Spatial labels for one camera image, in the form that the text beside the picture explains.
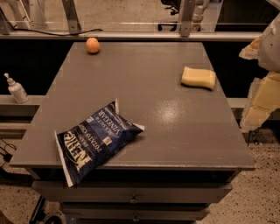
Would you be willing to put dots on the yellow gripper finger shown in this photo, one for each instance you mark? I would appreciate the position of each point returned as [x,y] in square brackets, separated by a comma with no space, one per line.
[263,99]
[251,51]

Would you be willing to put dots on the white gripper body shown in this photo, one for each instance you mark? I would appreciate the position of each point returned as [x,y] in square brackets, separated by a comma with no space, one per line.
[271,48]

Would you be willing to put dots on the yellow sponge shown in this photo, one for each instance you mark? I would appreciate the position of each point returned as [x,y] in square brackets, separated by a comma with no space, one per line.
[196,77]

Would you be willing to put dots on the grey drawer cabinet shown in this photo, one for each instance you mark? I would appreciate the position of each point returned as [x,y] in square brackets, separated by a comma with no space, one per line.
[185,159]

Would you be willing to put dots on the orange fruit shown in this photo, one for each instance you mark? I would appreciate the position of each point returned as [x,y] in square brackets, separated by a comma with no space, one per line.
[93,45]

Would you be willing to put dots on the upper metal drawer knob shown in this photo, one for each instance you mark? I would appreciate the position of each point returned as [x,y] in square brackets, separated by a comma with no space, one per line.
[133,200]

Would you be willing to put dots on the blue potato chip bag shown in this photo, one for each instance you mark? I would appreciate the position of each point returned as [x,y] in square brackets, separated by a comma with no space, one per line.
[94,141]

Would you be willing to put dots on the white pump bottle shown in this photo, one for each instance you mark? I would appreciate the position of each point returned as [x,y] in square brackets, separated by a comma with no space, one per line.
[16,90]

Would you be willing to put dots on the right metal frame post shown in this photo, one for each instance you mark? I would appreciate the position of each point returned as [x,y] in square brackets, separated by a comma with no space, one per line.
[186,17]

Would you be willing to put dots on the metal frame post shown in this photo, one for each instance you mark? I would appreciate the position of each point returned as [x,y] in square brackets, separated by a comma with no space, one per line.
[74,25]
[186,17]

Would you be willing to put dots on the left metal frame post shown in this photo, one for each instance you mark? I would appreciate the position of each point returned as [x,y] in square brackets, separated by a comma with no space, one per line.
[74,25]

